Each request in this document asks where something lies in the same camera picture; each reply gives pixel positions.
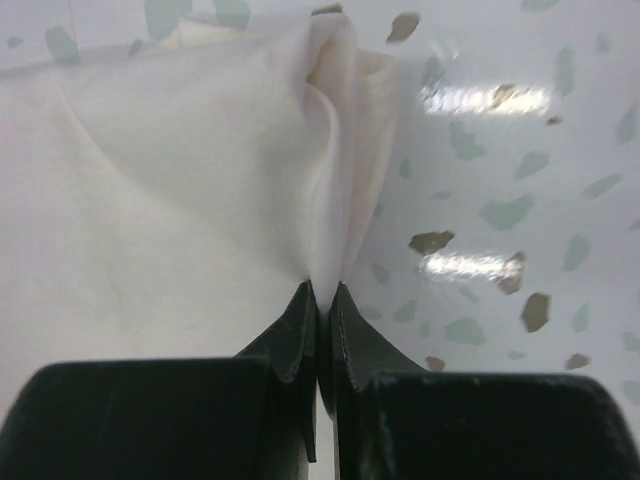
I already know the white t-shirt red print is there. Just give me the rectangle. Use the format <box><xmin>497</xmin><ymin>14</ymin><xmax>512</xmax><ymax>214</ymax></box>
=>
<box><xmin>1</xmin><ymin>14</ymin><xmax>399</xmax><ymax>395</ymax></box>

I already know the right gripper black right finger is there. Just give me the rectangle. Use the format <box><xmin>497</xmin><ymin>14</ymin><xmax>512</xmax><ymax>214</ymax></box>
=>
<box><xmin>319</xmin><ymin>283</ymin><xmax>426</xmax><ymax>479</ymax></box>

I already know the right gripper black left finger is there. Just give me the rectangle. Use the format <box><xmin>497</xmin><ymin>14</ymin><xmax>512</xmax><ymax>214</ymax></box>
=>
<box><xmin>236</xmin><ymin>282</ymin><xmax>318</xmax><ymax>463</ymax></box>

